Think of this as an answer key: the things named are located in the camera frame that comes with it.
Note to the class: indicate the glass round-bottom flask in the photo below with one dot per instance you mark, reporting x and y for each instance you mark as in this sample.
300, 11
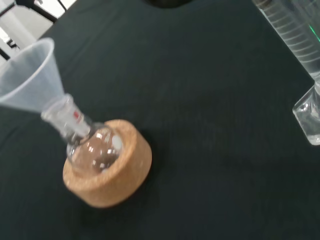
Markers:
100, 150

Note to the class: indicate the black bench cloth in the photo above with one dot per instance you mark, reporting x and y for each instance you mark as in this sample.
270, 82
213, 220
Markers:
200, 125

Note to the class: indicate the clear plastic funnel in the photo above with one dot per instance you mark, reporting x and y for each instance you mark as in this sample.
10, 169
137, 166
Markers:
30, 72

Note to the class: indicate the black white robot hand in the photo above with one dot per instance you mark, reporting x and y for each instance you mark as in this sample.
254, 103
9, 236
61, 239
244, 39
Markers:
165, 2

